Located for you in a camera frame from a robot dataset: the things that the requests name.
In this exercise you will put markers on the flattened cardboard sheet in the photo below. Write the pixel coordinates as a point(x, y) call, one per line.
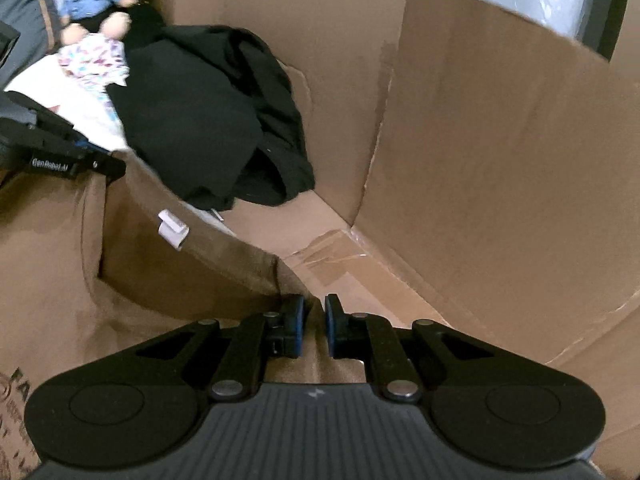
point(475, 160)

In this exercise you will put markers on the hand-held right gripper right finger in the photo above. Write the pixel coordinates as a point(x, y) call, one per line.
point(331, 325)

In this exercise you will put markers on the black garment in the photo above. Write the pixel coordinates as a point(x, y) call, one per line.
point(200, 110)

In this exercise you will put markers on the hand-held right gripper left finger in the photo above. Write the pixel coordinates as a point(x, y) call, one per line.
point(297, 325)

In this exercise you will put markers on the cream bear print bed sheet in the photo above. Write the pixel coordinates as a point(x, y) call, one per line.
point(75, 105)

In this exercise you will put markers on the teddy bear in floral dress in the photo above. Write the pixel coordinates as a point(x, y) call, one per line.
point(92, 60)

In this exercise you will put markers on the brown t-shirt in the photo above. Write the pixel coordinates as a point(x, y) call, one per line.
point(150, 270)

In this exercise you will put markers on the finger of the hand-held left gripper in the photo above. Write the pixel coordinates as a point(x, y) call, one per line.
point(87, 145)
point(102, 167)

